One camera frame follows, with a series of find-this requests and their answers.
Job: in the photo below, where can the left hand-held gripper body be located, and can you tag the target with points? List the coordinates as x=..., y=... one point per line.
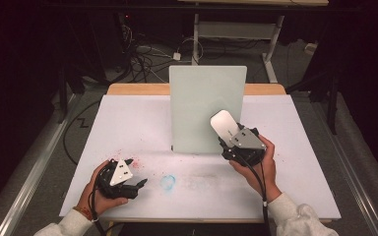
x=119, y=173

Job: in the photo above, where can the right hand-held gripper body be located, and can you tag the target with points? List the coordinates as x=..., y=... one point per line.
x=247, y=141

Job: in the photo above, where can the white whiteboard eraser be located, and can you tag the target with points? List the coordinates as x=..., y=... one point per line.
x=223, y=124

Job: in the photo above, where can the small whiteboard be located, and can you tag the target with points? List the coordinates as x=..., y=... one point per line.
x=193, y=111

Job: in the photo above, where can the person's left hand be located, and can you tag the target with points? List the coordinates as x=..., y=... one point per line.
x=101, y=203

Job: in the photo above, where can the person's right hand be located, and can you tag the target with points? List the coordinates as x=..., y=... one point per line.
x=264, y=177

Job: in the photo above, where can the white table cover sheet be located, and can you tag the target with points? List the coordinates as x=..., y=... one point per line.
x=138, y=128

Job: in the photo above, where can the wooden table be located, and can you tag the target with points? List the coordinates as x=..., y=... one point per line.
x=138, y=88

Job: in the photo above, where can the black metal stand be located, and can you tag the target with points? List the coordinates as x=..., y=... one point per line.
x=333, y=105
x=62, y=98

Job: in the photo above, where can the white power adapter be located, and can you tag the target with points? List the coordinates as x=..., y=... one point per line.
x=176, y=56

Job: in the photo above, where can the small white box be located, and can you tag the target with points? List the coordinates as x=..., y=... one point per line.
x=310, y=48

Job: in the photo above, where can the grey metal floor rail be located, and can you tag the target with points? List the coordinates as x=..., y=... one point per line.
x=351, y=177
x=36, y=170

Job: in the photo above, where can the white metal desk frame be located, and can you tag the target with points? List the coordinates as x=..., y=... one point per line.
x=233, y=30

